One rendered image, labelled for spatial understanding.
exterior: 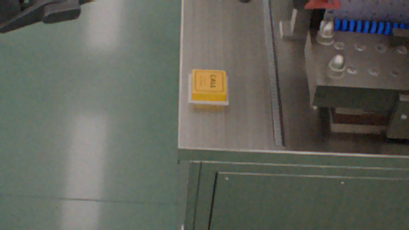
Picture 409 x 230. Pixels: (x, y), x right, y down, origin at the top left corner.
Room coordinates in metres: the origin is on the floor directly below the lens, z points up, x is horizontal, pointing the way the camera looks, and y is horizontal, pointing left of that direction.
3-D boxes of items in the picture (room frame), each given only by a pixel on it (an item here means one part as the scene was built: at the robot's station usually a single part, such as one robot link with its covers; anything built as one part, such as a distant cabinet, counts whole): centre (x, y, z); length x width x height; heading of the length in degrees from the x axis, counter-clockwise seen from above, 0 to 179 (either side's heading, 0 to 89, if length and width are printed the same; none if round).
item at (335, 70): (1.10, -0.24, 1.05); 0.04 x 0.04 x 0.04
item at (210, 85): (1.15, 0.00, 0.91); 0.07 x 0.07 x 0.02; 5
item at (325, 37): (1.20, -0.22, 1.05); 0.04 x 0.04 x 0.04
